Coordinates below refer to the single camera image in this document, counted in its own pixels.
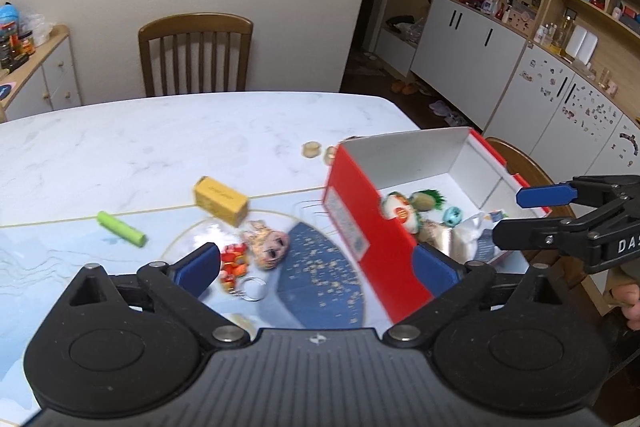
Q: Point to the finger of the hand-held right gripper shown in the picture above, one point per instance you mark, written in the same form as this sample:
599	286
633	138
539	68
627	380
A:
545	196
530	234

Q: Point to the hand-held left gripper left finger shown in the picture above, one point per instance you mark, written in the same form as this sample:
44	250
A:
200	264

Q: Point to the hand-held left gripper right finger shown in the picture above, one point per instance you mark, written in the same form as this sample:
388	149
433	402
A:
435	269

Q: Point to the clear plastic bag dark packet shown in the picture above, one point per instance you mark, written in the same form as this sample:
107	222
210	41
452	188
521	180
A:
472	237

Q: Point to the teal patterned ball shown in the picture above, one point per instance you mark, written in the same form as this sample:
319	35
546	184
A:
453	216

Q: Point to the small yellow box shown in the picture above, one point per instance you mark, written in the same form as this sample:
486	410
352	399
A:
221	201

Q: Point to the white red round toy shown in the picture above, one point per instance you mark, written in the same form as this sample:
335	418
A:
400	209

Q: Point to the red shoe box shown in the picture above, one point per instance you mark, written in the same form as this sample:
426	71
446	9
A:
360	227

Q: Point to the person's right hand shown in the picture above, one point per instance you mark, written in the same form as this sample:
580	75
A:
631	299

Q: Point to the wooden dining chair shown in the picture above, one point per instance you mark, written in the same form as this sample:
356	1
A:
530	172
195	24

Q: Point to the green tube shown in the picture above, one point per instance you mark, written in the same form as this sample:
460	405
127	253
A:
121	229

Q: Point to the printed blue fish table mat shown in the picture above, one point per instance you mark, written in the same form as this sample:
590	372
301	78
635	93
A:
310	267

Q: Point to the grey slipper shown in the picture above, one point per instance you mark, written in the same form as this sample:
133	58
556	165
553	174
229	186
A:
456	119
440	108

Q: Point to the small gold round object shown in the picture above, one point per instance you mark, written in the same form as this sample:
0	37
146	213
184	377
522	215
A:
331	154

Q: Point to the white rounded container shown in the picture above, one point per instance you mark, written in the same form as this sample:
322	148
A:
582	43

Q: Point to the small beige round cap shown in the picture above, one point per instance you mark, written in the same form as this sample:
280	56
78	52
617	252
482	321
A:
311	150

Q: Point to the yellow liquid bottle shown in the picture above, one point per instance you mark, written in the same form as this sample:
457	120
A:
566	34

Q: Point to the orange slipper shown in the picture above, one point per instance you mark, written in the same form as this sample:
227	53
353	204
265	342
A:
398	86
411	89

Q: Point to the door mat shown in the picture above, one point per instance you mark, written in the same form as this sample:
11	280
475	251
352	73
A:
370	67

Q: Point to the black bag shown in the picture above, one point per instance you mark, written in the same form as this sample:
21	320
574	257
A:
400	21

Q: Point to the white wooden sideboard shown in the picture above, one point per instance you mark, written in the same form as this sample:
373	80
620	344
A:
50	72

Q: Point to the blue round coaster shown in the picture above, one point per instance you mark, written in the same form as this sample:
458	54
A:
4	91

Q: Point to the orange label jar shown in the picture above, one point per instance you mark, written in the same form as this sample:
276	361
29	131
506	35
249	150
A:
26	43

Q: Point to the dark jar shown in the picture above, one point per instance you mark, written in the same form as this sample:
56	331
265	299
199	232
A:
6	52

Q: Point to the blue globe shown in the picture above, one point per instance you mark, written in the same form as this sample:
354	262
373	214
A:
9	14

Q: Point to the white wooden wall cabinet unit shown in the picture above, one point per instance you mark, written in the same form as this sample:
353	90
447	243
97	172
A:
470	32

